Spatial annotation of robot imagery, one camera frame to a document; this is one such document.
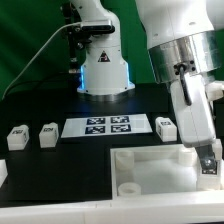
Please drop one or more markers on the white fiducial marker sheet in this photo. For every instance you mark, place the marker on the white fiducial marker sheet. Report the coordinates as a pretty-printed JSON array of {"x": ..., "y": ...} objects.
[{"x": 106, "y": 125}]

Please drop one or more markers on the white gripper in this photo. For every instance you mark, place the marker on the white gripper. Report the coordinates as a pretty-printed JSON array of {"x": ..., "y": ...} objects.
[{"x": 194, "y": 121}]

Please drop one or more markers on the white square tabletop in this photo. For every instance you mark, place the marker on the white square tabletop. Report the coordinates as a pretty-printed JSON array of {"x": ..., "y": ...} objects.
[{"x": 163, "y": 169}]

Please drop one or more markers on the white obstacle bar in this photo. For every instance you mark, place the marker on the white obstacle bar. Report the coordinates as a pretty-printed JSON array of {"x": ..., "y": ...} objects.
[
  {"x": 3, "y": 172},
  {"x": 194, "y": 208}
]

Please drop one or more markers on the white left obstacle bar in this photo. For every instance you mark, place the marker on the white left obstacle bar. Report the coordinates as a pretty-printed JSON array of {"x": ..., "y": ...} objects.
[{"x": 3, "y": 172}]

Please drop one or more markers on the white front obstacle bar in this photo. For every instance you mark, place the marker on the white front obstacle bar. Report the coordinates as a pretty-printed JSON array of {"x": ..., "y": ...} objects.
[{"x": 194, "y": 208}]

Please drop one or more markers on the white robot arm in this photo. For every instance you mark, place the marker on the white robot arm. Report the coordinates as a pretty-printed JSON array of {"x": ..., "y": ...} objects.
[{"x": 182, "y": 49}]

